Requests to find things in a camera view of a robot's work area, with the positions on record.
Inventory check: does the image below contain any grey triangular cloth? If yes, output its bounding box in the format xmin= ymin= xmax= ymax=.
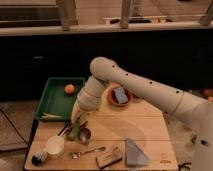
xmin=125 ymin=138 xmax=150 ymax=166

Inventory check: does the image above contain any metal cup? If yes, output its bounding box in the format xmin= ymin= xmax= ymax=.
xmin=78 ymin=128 xmax=91 ymax=145

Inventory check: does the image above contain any brown bowl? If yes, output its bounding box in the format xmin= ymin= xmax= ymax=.
xmin=107 ymin=86 xmax=133 ymax=107

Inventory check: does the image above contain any orange fruit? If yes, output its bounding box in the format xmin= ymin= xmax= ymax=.
xmin=64 ymin=84 xmax=75 ymax=95

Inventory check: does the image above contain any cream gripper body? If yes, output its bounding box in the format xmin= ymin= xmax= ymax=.
xmin=71 ymin=101 xmax=89 ymax=124

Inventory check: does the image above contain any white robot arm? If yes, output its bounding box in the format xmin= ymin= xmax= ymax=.
xmin=71 ymin=57 xmax=213 ymax=171

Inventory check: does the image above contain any black utensil handle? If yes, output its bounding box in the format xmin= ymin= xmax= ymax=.
xmin=57 ymin=123 xmax=70 ymax=136

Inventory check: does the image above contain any green plastic tray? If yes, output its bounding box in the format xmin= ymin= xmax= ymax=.
xmin=35 ymin=77 xmax=85 ymax=122

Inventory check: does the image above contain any white cup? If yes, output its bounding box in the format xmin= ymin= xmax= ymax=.
xmin=45 ymin=136 xmax=65 ymax=156

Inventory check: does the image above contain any wooden block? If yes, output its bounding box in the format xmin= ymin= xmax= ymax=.
xmin=96 ymin=147 xmax=122 ymax=169

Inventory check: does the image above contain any blue sponge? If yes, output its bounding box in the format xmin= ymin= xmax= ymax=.
xmin=113 ymin=87 xmax=128 ymax=104

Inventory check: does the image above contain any metal fork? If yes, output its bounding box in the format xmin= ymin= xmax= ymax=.
xmin=69 ymin=146 xmax=106 ymax=159

